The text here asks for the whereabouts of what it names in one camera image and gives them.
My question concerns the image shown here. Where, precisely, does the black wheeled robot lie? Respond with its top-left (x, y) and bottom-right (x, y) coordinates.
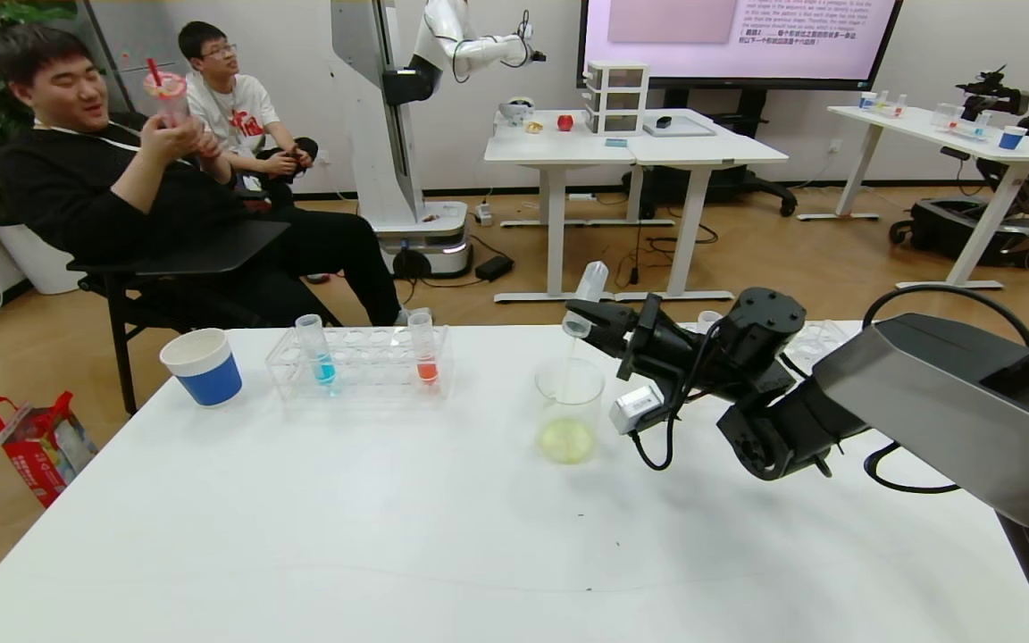
top-left (890, 31), bottom-right (1029, 269)

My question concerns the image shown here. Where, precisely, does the grey flat tray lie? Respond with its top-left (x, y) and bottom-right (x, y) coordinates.
top-left (642, 114), bottom-right (717, 138)

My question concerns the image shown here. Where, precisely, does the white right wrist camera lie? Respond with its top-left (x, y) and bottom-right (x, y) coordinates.
top-left (608, 384), bottom-right (665, 436)

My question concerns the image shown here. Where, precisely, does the thin black right camera cable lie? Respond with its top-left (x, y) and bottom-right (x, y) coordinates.
top-left (629, 321), bottom-right (725, 472)

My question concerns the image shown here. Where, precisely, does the yellow pigment test tube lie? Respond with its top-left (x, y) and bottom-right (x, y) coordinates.
top-left (563, 261), bottom-right (610, 338)

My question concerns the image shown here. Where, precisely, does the man in black clothes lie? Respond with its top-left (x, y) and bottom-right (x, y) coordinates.
top-left (0, 25), bottom-right (431, 330)

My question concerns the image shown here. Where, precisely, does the large wall display screen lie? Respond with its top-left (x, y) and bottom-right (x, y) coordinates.
top-left (577, 0), bottom-right (905, 92)

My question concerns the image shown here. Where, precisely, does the man in white t-shirt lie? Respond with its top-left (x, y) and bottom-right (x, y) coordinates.
top-left (177, 21), bottom-right (319, 193)

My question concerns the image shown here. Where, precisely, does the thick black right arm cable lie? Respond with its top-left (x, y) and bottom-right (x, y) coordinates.
top-left (861, 283), bottom-right (1029, 495)

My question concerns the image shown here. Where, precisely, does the red paper shopping bag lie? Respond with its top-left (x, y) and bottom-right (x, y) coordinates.
top-left (0, 391), bottom-right (97, 508)

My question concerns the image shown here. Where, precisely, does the clear desktop drawer unit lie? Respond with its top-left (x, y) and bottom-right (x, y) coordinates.
top-left (584, 61), bottom-right (650, 137)

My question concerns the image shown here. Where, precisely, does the white planter pot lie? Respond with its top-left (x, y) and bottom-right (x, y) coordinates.
top-left (0, 223), bottom-right (84, 296)

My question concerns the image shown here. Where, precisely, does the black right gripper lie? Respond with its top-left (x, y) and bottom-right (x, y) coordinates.
top-left (565, 293), bottom-right (706, 381)

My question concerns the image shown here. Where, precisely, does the white double office desk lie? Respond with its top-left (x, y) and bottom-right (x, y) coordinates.
top-left (484, 109), bottom-right (790, 305)

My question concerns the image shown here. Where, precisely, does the black display stand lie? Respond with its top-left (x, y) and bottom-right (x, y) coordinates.
top-left (622, 88), bottom-right (798, 220)

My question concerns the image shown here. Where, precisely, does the blue pigment test tube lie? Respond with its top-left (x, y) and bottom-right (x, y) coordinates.
top-left (295, 313), bottom-right (338, 387)

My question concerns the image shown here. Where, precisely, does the pink drink cup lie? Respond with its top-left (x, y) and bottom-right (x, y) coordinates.
top-left (143, 59), bottom-right (192, 126)

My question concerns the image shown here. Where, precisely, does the white humanoid robot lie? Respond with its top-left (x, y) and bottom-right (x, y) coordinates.
top-left (330, 0), bottom-right (548, 280)

